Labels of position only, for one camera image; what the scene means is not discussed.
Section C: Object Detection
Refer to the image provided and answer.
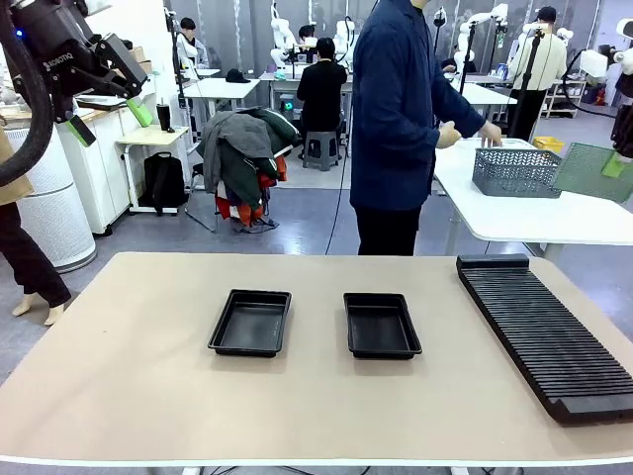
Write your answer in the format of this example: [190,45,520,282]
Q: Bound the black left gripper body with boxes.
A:
[10,0,98,95]

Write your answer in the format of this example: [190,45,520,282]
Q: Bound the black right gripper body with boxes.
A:
[611,71,633,159]

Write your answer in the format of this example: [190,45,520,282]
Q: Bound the navy sleeved right forearm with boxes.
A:
[442,83,489,141]

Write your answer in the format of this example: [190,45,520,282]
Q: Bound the black plastic ESD tray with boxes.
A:
[342,292,423,360]
[207,288,293,358]

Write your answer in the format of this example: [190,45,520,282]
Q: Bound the navy coat person's left hand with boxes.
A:
[437,122,463,148]

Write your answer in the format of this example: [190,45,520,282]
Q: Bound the white cabinet with wooden top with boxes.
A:
[53,91,167,237]

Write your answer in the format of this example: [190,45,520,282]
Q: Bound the wooden shelf rack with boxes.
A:
[543,78,588,120]

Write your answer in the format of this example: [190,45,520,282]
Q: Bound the person in grey hoodie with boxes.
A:
[176,17,210,70]

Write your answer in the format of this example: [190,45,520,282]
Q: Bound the brown paper bag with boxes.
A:
[0,127,35,207]

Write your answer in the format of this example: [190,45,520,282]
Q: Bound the small wooden side table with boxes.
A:
[116,125,192,215]

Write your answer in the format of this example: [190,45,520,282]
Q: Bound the white air purifier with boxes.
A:
[0,126,98,274]

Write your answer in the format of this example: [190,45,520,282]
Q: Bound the grey plastic mesh basket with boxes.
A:
[472,146,564,199]

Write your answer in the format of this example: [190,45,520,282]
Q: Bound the white lab desk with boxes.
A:
[259,71,357,154]
[182,76,262,133]
[447,80,518,125]

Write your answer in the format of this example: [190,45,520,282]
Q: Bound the black tripod stand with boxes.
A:
[511,29,546,143]
[447,19,479,100]

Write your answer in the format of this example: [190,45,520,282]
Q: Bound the black backpack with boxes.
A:
[139,151,190,217]

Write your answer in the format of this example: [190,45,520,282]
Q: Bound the person in cream shirt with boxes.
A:
[506,5,569,143]

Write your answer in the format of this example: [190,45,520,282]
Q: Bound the white rounded table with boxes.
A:
[432,138,633,258]

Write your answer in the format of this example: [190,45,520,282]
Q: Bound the grey jacket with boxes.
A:
[200,111,274,197]

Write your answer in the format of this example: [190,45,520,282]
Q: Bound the person in dark trousers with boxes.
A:
[0,200,73,327]

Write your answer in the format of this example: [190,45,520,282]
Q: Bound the dark green jacket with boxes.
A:
[225,106,303,212]

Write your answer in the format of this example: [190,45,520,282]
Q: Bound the black slotted board rack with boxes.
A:
[455,253,633,426]

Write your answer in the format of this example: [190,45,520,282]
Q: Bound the red garment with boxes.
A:
[215,155,289,234]

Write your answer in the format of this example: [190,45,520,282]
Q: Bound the seated person in black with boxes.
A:
[295,37,349,147]

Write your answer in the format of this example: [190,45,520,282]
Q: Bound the grey plastic stool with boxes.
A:
[301,131,342,172]

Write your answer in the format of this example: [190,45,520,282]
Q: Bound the person in navy coat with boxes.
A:
[349,0,489,257]

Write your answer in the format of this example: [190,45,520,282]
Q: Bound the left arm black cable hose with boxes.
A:
[0,0,54,188]

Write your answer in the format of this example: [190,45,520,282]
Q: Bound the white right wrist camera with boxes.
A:
[581,48,610,79]

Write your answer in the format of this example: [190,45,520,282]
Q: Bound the metal chair frame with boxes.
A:
[185,162,222,234]

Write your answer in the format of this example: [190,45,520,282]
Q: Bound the black hanging cable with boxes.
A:
[323,63,370,256]

